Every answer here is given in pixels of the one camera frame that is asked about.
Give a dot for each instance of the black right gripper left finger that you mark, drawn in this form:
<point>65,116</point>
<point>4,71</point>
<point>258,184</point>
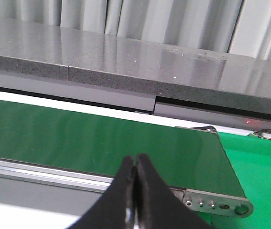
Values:
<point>115,209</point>

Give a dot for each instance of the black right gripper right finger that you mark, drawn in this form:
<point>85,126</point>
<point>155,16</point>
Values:
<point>157,206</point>

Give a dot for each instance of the green conveyor belt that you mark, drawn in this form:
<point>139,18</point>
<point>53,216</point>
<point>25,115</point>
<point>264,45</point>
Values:
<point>91,143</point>

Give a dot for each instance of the bright green mat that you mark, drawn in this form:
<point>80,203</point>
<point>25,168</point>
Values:
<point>251,160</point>

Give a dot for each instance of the dark grey stone counter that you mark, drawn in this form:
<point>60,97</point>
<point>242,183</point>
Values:
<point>173,81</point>

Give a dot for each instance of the white pleated curtain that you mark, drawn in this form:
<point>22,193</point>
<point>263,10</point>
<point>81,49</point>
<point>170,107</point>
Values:
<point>240,27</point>

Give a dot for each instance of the aluminium conveyor frame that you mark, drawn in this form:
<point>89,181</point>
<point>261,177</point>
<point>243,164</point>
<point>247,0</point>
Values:
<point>74,192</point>

